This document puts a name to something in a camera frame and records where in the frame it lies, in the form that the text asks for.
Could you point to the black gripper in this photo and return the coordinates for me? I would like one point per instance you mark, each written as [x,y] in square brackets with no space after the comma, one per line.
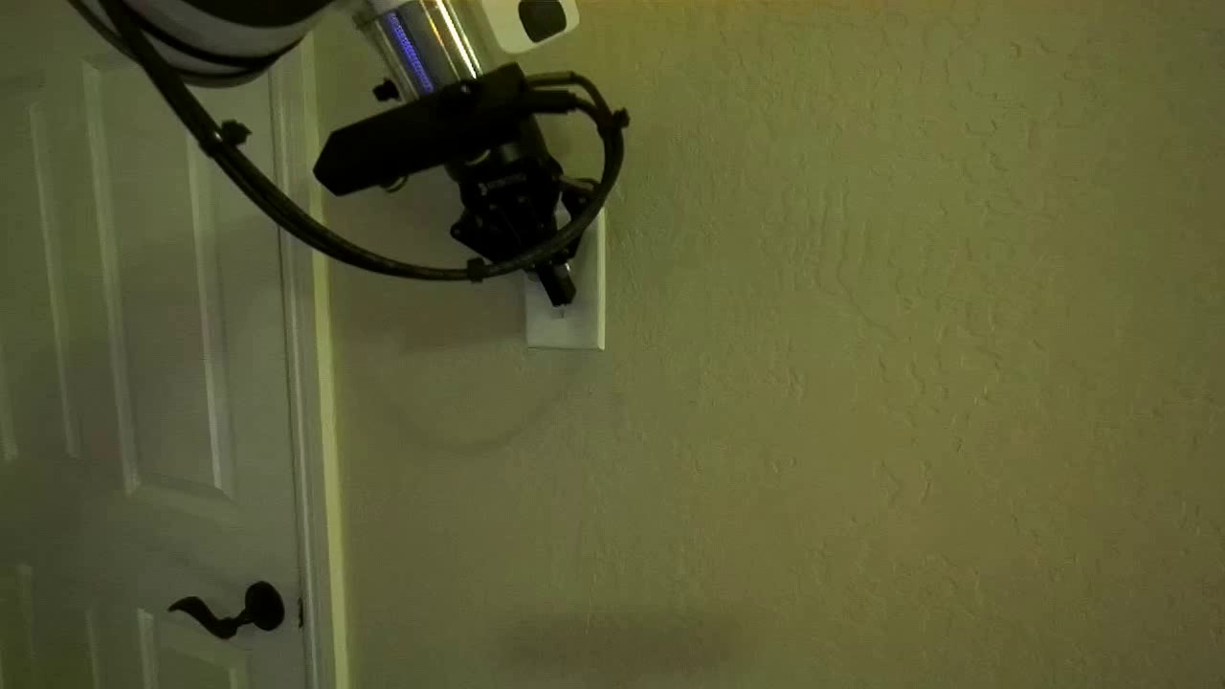
[507,204]

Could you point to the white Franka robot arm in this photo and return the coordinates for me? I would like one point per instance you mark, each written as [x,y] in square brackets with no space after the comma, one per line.
[423,32]

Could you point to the white light switch plate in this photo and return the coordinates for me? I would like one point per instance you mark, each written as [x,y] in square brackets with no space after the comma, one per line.
[567,319]

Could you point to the white panelled door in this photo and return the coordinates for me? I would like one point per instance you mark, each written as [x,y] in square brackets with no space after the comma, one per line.
[141,384]

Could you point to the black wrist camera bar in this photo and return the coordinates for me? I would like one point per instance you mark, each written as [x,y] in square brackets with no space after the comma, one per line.
[408,135]

